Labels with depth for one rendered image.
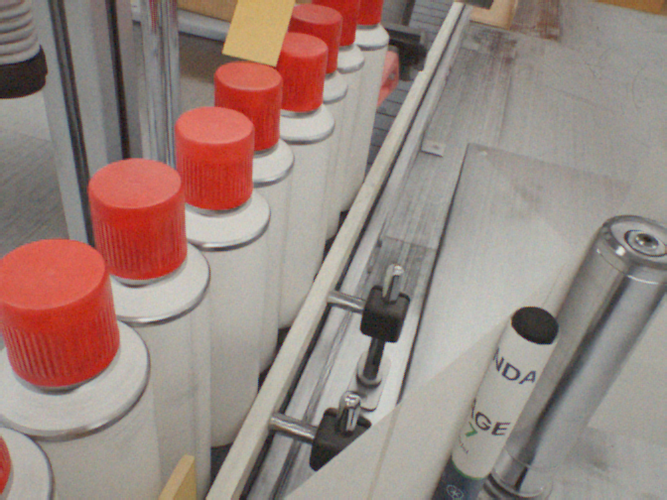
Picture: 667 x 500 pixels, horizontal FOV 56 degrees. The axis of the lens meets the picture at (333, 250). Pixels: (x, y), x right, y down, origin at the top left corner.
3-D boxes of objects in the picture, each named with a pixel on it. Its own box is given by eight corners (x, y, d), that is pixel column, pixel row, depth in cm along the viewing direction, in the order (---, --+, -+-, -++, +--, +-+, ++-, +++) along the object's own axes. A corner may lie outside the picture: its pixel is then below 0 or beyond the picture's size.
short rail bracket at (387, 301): (382, 401, 48) (414, 287, 40) (345, 389, 48) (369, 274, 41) (391, 370, 50) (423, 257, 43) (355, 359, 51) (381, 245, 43)
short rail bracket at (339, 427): (340, 539, 39) (371, 427, 32) (248, 505, 40) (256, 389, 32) (354, 494, 42) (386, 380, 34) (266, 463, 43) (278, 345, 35)
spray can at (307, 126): (301, 340, 45) (335, 69, 32) (230, 324, 45) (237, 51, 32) (316, 293, 49) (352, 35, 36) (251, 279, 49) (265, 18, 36)
